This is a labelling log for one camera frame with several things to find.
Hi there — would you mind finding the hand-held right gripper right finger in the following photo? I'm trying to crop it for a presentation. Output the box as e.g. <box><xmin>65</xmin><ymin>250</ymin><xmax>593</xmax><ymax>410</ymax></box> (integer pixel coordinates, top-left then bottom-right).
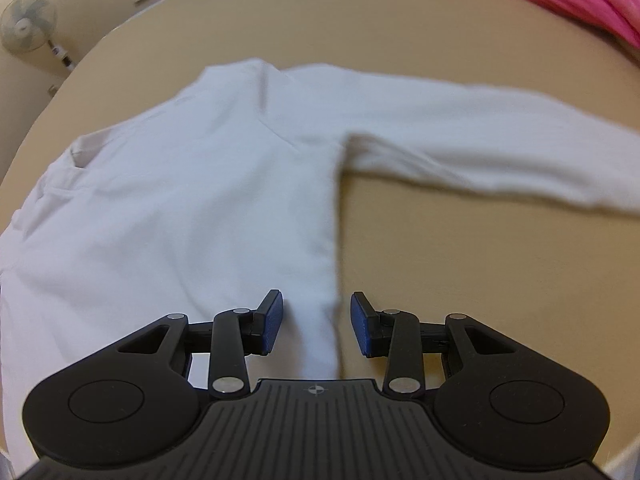
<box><xmin>350</xmin><ymin>291</ymin><xmax>521</xmax><ymax>399</ymax></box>

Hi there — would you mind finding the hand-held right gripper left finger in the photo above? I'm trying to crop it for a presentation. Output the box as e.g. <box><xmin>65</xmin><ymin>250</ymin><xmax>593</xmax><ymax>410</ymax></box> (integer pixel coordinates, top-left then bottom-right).
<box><xmin>116</xmin><ymin>289</ymin><xmax>285</xmax><ymax>401</ymax></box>

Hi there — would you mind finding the white long-sleeve shirt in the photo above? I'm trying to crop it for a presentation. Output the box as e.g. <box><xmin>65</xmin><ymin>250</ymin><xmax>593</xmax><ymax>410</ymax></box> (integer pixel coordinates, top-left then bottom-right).
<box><xmin>0</xmin><ymin>58</ymin><xmax>640</xmax><ymax>453</ymax></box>

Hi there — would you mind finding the white standing fan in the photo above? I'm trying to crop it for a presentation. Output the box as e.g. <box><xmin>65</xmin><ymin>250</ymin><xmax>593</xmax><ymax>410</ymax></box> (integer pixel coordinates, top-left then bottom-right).
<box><xmin>0</xmin><ymin>0</ymin><xmax>77</xmax><ymax>72</ymax></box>

